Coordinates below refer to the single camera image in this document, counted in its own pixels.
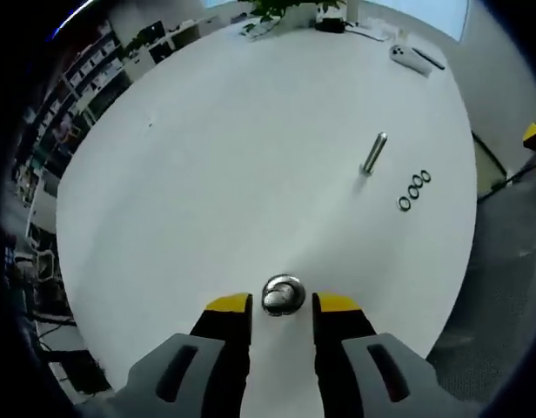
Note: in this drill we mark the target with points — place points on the small black box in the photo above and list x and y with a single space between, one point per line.
331 24

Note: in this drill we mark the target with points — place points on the white handheld controller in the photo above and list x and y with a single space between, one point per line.
409 58

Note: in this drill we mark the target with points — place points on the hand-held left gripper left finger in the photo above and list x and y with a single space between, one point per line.
207 370

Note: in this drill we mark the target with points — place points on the green potted plant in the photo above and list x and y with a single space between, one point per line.
290 6

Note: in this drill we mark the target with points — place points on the black pen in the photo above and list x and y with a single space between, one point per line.
429 58

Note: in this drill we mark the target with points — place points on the long white desk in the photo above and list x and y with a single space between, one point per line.
185 37

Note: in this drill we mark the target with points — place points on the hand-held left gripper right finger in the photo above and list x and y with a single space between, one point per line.
350 374

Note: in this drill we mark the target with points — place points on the white storage shelf unit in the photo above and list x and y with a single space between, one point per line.
89 65

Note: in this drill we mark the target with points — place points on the steel threaded stud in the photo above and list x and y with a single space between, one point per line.
374 152
276 298

